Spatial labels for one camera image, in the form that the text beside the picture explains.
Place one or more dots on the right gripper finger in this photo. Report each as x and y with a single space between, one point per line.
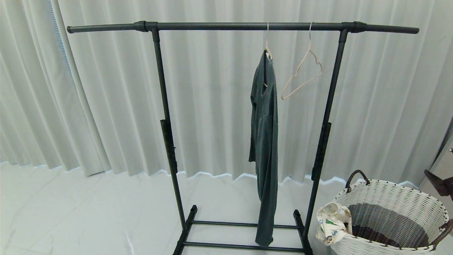
442 186

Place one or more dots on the cream printed garment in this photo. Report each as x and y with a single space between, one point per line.
332 223

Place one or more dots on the pink clothes hanger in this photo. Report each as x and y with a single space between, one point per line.
267 39
299 67

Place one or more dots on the white curtain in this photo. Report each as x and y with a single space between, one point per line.
106 88

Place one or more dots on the black clothes rack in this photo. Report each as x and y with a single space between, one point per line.
230 26

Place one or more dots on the white laundry basket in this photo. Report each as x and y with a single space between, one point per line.
389 191

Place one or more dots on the dark grey t-shirt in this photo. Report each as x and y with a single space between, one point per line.
265 141

